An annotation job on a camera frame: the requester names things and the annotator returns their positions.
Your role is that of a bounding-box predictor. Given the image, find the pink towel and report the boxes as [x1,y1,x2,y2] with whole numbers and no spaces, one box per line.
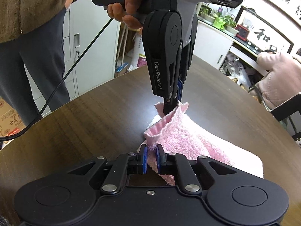
[143,101,263,185]

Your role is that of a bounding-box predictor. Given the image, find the red printed cardboard box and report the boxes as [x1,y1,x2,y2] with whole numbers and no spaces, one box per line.
[0,96,28,146]

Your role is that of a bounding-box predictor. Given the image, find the person's brown jacket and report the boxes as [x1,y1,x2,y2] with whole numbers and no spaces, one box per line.
[0,0,83,44]

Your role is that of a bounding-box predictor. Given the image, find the white sack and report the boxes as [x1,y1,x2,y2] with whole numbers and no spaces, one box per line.
[128,32,147,70]

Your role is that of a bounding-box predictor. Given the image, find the black cable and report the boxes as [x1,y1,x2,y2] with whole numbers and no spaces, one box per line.
[0,16,119,144]

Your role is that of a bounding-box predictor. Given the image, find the black office chair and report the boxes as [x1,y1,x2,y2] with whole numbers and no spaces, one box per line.
[249,85,301,144]

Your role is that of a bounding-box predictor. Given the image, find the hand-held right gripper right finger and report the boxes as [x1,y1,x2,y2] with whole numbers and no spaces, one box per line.
[155,144,237,195]

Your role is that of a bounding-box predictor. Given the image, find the large framed calligraphy picture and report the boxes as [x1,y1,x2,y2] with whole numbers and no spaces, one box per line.
[247,0,301,31]

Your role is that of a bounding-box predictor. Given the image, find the green bag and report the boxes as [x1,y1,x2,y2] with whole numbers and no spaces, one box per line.
[213,16,225,30]

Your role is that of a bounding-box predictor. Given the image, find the potted plant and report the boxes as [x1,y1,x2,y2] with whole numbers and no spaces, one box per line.
[198,3,214,21]
[224,15,238,35]

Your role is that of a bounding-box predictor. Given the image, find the person's grey trousers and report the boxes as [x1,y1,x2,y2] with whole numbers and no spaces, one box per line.
[0,7,71,118]

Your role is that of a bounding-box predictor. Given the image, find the white metal cabinet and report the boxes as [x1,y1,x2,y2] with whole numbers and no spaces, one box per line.
[25,0,121,116]

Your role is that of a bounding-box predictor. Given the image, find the pile of white plastic bags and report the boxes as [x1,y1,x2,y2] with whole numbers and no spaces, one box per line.
[219,53,250,86]

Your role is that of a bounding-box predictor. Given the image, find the red blender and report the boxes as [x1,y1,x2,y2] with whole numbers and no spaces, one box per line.
[236,24,250,41]

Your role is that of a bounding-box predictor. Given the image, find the white desk counter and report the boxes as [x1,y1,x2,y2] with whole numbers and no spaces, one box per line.
[192,19,268,76]

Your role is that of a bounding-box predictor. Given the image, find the person's left hand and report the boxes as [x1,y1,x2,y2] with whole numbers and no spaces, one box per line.
[107,0,151,29]

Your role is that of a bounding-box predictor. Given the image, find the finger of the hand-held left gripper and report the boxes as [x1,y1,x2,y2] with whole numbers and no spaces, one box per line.
[177,37,196,102]
[144,43,183,117]

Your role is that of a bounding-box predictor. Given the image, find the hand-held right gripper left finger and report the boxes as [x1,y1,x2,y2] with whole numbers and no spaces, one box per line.
[67,144,148,195]

